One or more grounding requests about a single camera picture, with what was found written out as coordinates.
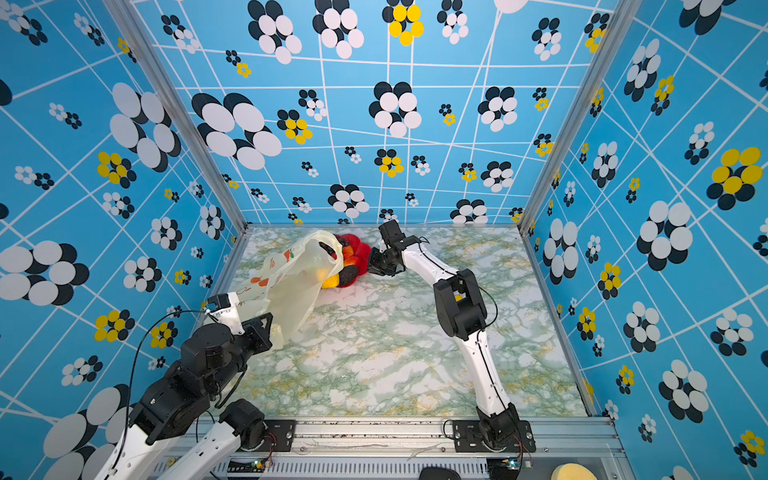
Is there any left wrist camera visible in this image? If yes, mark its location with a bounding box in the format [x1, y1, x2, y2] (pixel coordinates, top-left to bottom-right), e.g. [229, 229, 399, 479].
[205, 292, 245, 336]

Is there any yellow bell pepper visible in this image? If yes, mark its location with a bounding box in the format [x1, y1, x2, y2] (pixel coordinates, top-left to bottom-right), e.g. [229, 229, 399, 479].
[321, 274, 340, 289]

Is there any red flower-shaped plate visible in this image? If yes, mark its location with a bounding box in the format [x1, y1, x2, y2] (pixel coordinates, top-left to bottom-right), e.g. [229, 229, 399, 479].
[322, 234, 371, 289]

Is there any aluminium front rail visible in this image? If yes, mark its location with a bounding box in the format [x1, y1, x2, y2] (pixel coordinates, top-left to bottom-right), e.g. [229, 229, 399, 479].
[143, 416, 637, 480]

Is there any yellow round object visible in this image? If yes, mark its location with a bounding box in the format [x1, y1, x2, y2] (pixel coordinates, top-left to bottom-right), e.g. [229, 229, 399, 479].
[550, 463, 597, 480]

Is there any red yellow mango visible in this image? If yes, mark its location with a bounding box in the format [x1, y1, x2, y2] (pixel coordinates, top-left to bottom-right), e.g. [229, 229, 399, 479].
[343, 253, 362, 271]

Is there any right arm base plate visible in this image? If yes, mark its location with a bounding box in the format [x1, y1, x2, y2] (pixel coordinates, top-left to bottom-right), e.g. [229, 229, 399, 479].
[446, 420, 537, 453]

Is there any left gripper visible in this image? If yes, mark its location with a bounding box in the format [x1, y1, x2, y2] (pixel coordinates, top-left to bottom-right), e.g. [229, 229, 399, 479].
[209, 310, 275, 397]

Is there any translucent cream plastic bag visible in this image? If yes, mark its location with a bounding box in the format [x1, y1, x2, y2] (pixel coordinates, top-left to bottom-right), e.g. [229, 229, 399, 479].
[228, 230, 343, 349]

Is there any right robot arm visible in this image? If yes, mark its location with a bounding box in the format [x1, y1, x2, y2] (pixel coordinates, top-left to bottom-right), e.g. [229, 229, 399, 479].
[369, 220, 522, 451]

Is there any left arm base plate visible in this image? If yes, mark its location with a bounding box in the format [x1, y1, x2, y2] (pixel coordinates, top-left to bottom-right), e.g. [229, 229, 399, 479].
[238, 419, 297, 453]

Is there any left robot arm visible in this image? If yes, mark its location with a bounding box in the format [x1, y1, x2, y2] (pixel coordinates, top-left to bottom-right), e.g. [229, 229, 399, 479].
[95, 313, 276, 479]

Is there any dark avocado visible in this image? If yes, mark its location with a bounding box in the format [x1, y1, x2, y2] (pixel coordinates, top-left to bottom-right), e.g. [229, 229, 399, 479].
[337, 265, 359, 288]

